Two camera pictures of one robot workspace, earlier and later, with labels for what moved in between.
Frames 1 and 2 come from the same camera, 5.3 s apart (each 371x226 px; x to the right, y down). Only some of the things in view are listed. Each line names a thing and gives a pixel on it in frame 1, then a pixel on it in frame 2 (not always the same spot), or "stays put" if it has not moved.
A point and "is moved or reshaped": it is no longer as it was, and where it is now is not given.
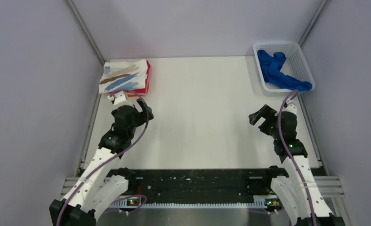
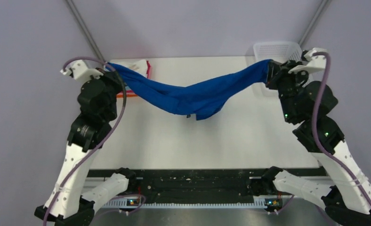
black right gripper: x=266 y=112 → x=278 y=71
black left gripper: x=142 y=115 → x=111 y=76
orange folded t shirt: x=133 y=95 stays put
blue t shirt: x=270 y=67 is moved or reshaped
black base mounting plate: x=201 y=182 stays put
